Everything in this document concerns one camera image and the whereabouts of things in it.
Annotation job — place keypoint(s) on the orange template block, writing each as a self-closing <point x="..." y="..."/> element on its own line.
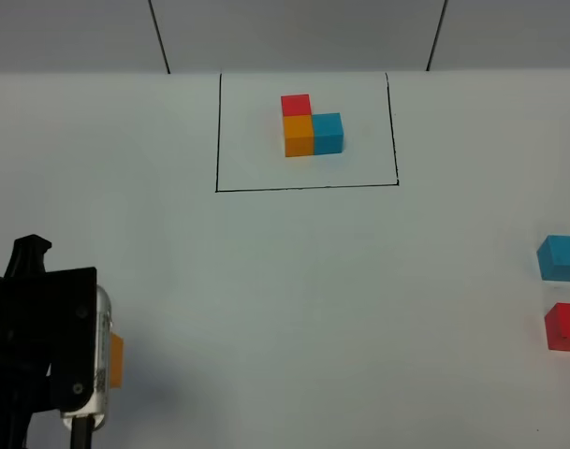
<point x="299" y="135"/>

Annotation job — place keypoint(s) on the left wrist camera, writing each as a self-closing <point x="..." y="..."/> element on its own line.
<point x="80" y="346"/>

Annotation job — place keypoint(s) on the red template block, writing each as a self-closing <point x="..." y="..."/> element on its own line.
<point x="296" y="105"/>

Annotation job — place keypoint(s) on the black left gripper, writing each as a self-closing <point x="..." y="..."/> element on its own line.
<point x="24" y="359"/>

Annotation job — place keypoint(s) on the blue template block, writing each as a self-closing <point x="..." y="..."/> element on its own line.
<point x="328" y="133"/>

